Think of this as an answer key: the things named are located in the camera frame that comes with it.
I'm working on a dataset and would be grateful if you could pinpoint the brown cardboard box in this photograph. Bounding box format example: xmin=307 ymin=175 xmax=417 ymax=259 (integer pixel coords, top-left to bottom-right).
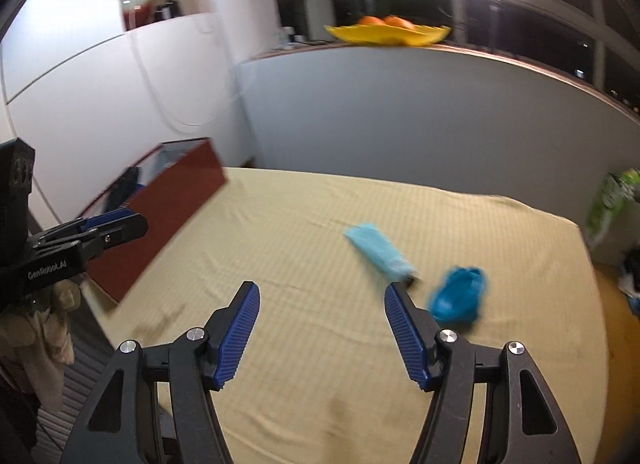
xmin=80 ymin=138 xmax=228 ymax=304

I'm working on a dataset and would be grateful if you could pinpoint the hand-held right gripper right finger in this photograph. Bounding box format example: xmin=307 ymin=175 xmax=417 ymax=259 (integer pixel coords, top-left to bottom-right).
xmin=384 ymin=281 xmax=583 ymax=464

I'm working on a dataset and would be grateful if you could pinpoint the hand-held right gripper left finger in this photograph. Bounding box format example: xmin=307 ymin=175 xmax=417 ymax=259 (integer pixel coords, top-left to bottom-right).
xmin=62 ymin=281 xmax=262 ymax=464

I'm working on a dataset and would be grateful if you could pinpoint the black drawstring pouch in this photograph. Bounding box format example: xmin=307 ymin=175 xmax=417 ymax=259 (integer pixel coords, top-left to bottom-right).
xmin=107 ymin=167 xmax=141 ymax=215

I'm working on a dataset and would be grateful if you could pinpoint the yellow fruit plate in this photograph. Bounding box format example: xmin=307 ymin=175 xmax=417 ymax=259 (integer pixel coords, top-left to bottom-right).
xmin=324 ymin=24 xmax=453 ymax=47

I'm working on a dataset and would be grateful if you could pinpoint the grey ribbed panel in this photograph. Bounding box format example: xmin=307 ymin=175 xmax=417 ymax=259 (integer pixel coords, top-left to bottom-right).
xmin=37 ymin=314 xmax=118 ymax=450

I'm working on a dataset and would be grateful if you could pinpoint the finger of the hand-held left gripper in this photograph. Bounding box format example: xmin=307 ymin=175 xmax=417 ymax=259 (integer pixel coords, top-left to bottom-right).
xmin=42 ymin=209 xmax=136 ymax=240
xmin=31 ymin=214 xmax=149 ymax=262

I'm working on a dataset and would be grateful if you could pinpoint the green white packet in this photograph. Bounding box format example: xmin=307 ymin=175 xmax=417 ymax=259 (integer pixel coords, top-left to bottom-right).
xmin=585 ymin=167 xmax=640 ymax=245

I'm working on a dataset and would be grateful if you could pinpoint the yellow striped blanket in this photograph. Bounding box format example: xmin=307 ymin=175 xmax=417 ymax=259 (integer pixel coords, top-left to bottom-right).
xmin=85 ymin=167 xmax=608 ymax=464

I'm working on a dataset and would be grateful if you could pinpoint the person's left hand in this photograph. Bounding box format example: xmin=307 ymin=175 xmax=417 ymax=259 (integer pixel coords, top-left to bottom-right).
xmin=0 ymin=277 xmax=82 ymax=412

